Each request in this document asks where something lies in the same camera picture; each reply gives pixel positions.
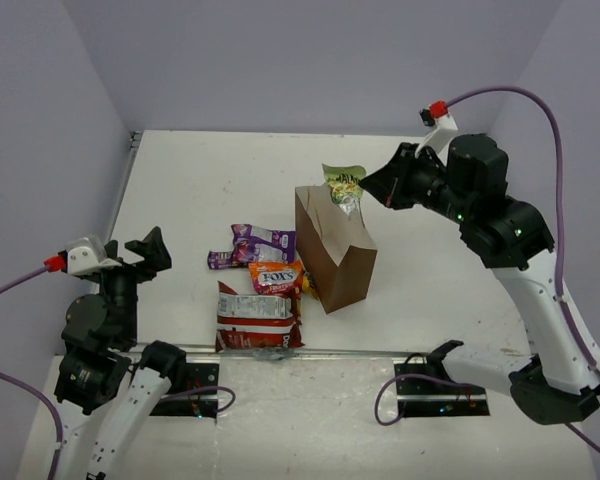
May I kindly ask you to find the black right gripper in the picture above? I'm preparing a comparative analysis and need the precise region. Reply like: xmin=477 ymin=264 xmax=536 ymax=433
xmin=360 ymin=141 xmax=476 ymax=227

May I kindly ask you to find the green snack bag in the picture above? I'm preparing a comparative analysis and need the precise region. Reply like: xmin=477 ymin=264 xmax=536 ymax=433
xmin=322 ymin=164 xmax=366 ymax=217

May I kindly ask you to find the purple M&M's candy pack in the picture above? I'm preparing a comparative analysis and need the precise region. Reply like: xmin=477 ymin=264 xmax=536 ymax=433
xmin=207 ymin=251 xmax=239 ymax=270

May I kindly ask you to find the brown paper bag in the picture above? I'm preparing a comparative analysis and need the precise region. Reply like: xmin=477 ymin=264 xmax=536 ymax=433
xmin=295 ymin=184 xmax=377 ymax=314

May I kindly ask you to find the purple snack bag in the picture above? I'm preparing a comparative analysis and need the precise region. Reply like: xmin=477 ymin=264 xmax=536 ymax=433
xmin=231 ymin=224 xmax=296 ymax=265

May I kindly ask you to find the orange Fox's candy bag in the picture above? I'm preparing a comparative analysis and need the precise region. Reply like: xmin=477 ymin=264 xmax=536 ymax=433
xmin=248 ymin=261 xmax=304 ymax=295

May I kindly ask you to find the yellow snack pack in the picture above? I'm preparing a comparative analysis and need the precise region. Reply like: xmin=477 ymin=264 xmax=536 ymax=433
xmin=301 ymin=270 xmax=319 ymax=299

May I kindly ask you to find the red chips bag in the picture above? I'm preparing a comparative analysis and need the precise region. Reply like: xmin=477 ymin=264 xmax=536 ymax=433
xmin=215 ymin=282 xmax=304 ymax=352

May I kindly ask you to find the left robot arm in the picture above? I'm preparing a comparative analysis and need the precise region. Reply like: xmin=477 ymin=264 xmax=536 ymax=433
xmin=45 ymin=227 xmax=188 ymax=479

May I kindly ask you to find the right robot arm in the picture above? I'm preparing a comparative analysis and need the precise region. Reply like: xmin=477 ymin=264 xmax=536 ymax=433
xmin=360 ymin=134 xmax=600 ymax=425

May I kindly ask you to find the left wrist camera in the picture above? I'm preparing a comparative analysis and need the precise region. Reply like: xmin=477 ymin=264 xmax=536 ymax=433
xmin=65 ymin=235 xmax=107 ymax=276

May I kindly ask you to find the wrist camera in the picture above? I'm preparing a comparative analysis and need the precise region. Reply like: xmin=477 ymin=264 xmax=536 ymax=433
xmin=65 ymin=235 xmax=107 ymax=276
xmin=415 ymin=100 xmax=458 ymax=157

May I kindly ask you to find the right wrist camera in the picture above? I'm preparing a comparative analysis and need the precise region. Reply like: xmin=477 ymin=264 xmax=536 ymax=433
xmin=415 ymin=100 xmax=458 ymax=157

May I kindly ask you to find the front aluminium rail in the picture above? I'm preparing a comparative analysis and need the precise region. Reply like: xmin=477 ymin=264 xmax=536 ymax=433
xmin=53 ymin=342 xmax=534 ymax=362

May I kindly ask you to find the metal clamp bracket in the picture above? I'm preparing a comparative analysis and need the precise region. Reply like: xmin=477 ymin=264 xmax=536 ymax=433
xmin=252 ymin=347 xmax=295 ymax=362

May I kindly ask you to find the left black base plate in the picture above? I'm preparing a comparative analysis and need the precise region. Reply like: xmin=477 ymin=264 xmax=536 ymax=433
xmin=150 ymin=362 xmax=219 ymax=420

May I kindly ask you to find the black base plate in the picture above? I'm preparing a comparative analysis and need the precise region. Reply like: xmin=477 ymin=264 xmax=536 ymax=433
xmin=150 ymin=362 xmax=219 ymax=420
xmin=396 ymin=378 xmax=490 ymax=418

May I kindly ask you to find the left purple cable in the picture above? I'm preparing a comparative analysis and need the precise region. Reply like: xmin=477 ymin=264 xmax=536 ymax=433
xmin=0 ymin=255 xmax=66 ymax=480

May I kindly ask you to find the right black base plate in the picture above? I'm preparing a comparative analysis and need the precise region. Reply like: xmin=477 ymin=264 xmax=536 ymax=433
xmin=396 ymin=378 xmax=490 ymax=418

